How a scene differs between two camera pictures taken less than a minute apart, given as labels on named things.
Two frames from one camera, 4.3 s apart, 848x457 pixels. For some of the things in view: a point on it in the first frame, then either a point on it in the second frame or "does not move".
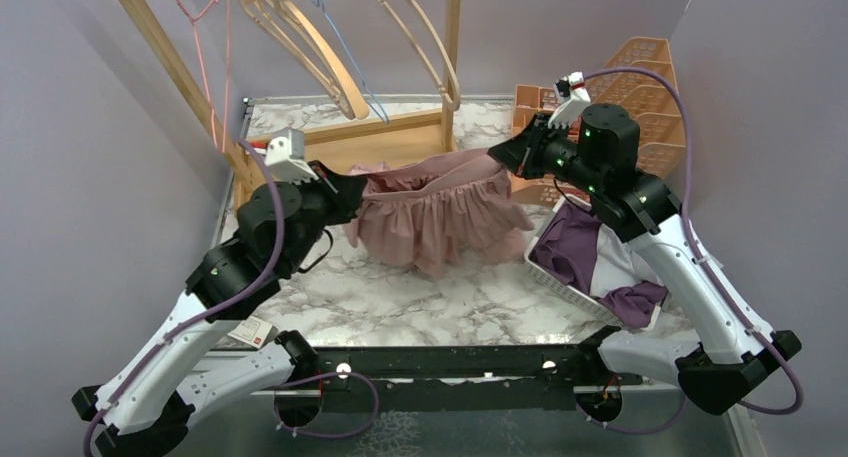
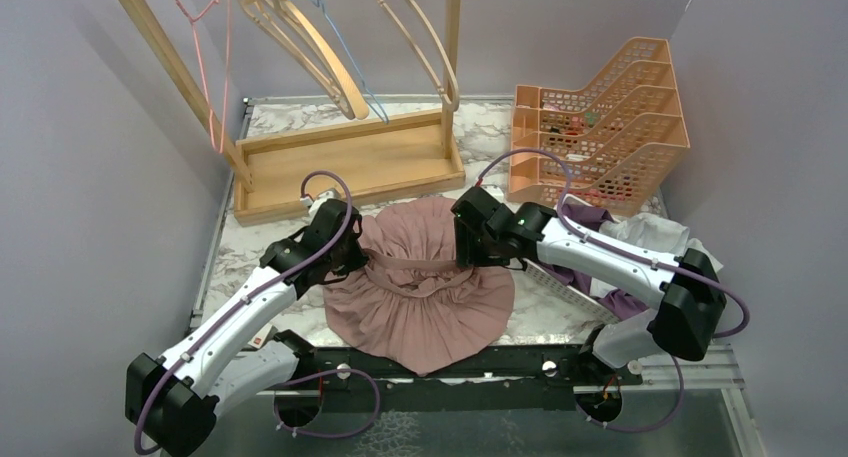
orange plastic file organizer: x=639 y=77 does not move
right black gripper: x=528 y=145 -> x=467 y=253
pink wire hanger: x=192 y=19 does not move
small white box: x=254 y=332 does not move
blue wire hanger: x=370 y=99 does not move
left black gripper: x=350 y=191 -> x=358 y=258
